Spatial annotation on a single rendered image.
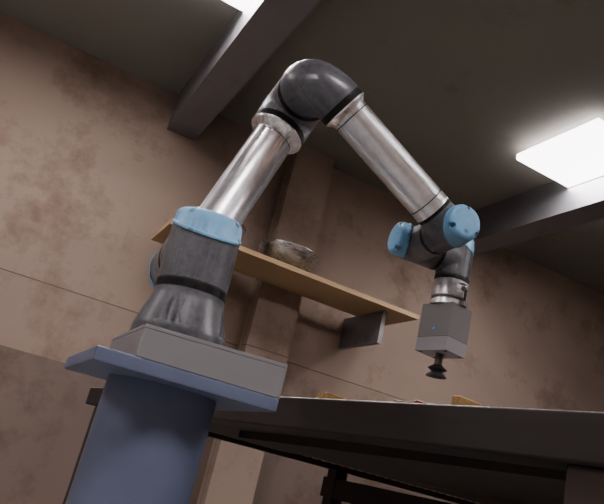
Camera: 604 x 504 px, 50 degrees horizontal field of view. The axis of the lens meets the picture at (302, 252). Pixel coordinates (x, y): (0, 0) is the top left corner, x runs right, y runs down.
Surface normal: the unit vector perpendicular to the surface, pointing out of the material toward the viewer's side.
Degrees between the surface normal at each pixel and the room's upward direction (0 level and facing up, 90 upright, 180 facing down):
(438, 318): 90
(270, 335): 90
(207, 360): 90
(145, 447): 90
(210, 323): 72
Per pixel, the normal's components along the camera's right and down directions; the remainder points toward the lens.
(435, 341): -0.75, -0.38
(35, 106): 0.46, -0.20
